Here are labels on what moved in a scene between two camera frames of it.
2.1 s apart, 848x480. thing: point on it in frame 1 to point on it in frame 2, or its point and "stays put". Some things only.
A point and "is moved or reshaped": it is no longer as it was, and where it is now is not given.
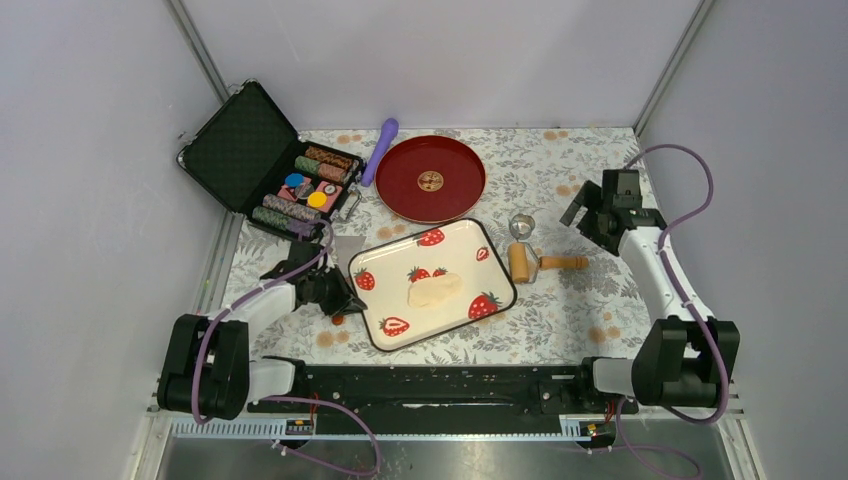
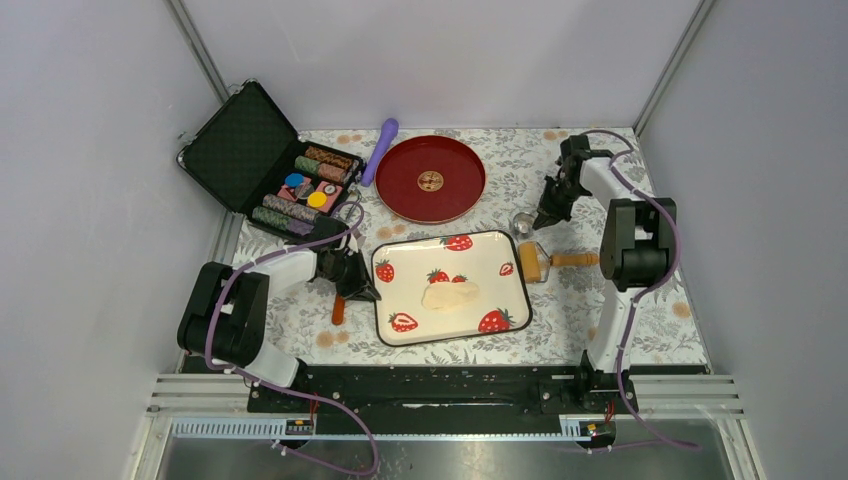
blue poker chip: (294, 180) stays put
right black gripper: (590, 198) to (546, 208)
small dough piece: (431, 291) is moved or reshaped
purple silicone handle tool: (390, 128) stays put
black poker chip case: (249, 154) stays put
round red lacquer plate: (429, 179) stays put
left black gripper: (345, 301) to (361, 288)
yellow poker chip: (317, 199) stays put
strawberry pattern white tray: (430, 283) is moved or reshaped
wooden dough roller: (525, 265) is moved or reshaped
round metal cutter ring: (521, 226) stays put
